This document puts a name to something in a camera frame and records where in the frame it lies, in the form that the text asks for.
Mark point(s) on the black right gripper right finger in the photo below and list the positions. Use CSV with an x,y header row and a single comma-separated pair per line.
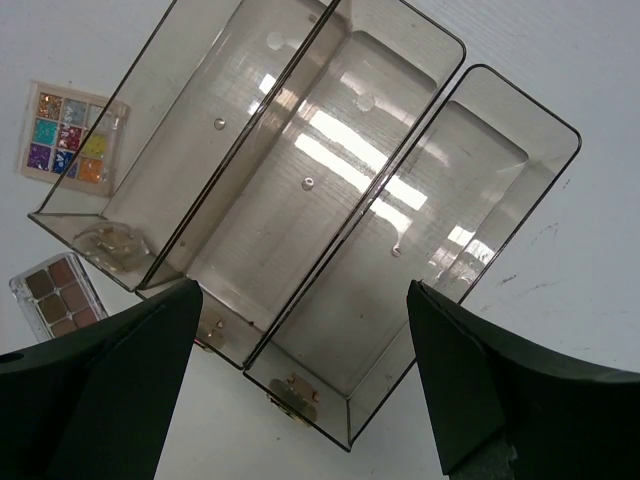
x,y
504,407

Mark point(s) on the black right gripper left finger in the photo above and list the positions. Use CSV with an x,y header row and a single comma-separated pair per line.
x,y
97,403

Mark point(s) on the brown nude eyeshadow palette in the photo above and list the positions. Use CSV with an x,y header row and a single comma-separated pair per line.
x,y
57,297

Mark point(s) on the colourful glitter eyeshadow palette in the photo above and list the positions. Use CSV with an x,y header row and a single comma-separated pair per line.
x,y
71,133

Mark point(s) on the smoky acrylic tray right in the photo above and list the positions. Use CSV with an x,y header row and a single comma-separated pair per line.
x,y
483,163

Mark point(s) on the smoky acrylic tray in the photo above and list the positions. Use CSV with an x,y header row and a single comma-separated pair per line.
x,y
336,125
483,163
201,84

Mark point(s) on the smoky acrylic tray left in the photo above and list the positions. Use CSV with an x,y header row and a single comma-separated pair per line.
x,y
201,84

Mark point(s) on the smoky acrylic tray middle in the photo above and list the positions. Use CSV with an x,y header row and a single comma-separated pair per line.
x,y
336,125

